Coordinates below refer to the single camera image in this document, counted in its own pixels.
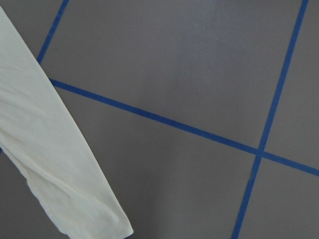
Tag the beige long-sleeve printed shirt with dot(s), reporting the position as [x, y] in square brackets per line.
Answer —
[41, 138]

